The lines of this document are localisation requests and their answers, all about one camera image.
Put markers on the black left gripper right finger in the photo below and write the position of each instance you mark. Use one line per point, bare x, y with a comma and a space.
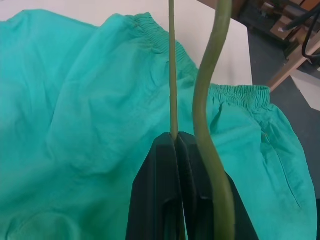
197, 175

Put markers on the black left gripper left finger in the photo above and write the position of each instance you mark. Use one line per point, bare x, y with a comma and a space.
152, 190

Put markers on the teal green shorts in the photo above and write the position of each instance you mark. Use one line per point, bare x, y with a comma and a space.
82, 120

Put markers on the light wooden table leg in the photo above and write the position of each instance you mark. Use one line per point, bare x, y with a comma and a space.
291, 67

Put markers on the cardboard box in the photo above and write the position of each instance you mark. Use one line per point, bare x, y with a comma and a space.
281, 28

